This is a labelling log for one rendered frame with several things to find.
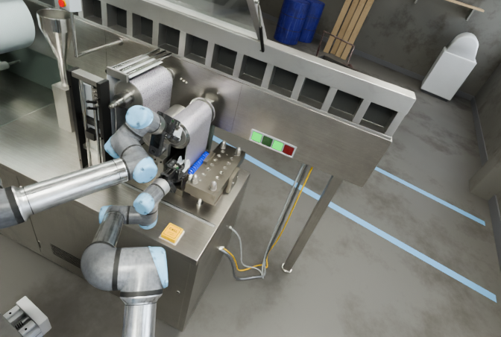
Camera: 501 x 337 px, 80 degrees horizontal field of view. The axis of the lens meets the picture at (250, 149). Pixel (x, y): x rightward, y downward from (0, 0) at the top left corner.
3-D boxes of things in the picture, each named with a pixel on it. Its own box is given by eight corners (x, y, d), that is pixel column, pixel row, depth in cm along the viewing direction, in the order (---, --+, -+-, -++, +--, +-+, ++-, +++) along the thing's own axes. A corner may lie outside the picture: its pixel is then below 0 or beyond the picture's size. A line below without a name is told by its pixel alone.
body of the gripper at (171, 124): (182, 122, 122) (171, 115, 110) (173, 142, 122) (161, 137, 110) (165, 115, 123) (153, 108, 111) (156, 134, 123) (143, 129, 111)
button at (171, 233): (160, 236, 132) (160, 233, 131) (169, 225, 138) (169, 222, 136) (174, 244, 131) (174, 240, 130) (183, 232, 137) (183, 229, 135)
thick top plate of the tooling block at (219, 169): (184, 191, 146) (185, 182, 143) (219, 149, 178) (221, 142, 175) (213, 205, 144) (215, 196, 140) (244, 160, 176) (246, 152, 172)
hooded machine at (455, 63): (449, 95, 683) (490, 39, 606) (449, 104, 640) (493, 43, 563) (420, 83, 702) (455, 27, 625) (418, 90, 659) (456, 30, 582)
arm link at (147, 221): (130, 215, 130) (130, 198, 124) (157, 215, 134) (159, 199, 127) (128, 231, 124) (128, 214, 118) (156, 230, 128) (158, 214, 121)
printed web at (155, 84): (117, 162, 160) (113, 74, 130) (145, 141, 179) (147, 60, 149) (181, 191, 154) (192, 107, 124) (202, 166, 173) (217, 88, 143)
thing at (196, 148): (182, 175, 148) (186, 145, 137) (204, 150, 166) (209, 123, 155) (183, 175, 148) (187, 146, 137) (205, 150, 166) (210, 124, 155)
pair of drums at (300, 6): (314, 41, 780) (329, 3, 725) (297, 49, 687) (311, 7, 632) (289, 30, 802) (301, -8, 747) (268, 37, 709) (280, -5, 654)
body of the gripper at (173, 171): (186, 163, 134) (171, 179, 124) (184, 177, 139) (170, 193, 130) (171, 156, 135) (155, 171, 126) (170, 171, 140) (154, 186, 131)
